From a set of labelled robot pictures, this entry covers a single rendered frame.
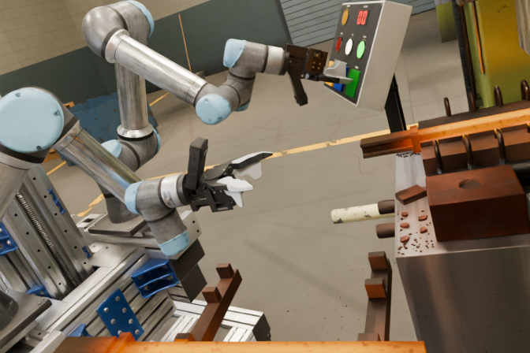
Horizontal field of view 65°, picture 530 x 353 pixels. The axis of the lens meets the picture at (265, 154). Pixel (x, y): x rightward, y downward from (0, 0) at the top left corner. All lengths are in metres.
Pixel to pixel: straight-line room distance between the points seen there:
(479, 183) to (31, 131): 0.78
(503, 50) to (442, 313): 0.52
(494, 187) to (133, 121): 1.07
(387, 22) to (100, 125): 4.67
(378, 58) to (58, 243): 1.06
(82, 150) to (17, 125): 0.21
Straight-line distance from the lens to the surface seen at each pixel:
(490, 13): 0.94
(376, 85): 1.17
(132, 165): 1.40
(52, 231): 1.39
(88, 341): 0.58
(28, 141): 0.90
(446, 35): 5.91
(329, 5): 8.73
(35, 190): 1.35
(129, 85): 1.35
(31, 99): 0.90
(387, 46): 1.17
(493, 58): 0.96
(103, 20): 1.20
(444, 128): 0.79
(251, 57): 1.11
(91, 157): 1.07
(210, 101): 1.02
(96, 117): 5.48
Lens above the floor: 1.32
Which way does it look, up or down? 20 degrees down
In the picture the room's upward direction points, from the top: 20 degrees counter-clockwise
